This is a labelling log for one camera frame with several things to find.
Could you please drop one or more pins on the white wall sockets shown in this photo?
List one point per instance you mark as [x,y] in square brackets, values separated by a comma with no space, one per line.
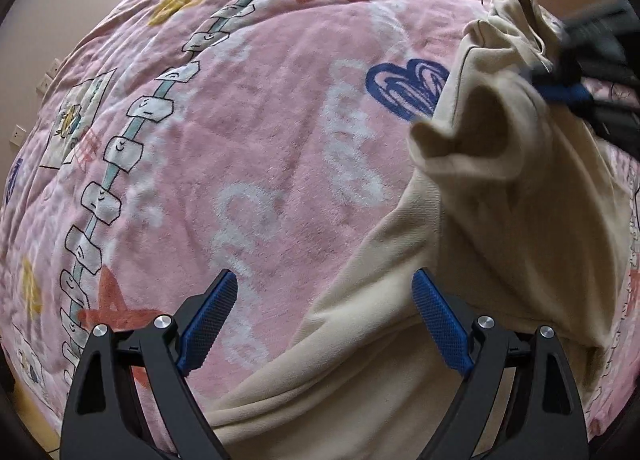
[23,114]

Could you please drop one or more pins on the pink patterned bed quilt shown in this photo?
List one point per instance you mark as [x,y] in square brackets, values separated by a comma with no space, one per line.
[184,137]

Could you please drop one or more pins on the beige zip hoodie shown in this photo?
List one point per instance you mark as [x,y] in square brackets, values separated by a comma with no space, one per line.
[515,207]

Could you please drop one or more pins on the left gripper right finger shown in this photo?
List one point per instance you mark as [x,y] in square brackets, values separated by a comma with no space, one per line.
[518,398]

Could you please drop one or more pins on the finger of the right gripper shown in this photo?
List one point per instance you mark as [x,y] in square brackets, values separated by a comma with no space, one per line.
[554,89]

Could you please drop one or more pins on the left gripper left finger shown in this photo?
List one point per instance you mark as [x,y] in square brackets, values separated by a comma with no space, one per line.
[103,416]

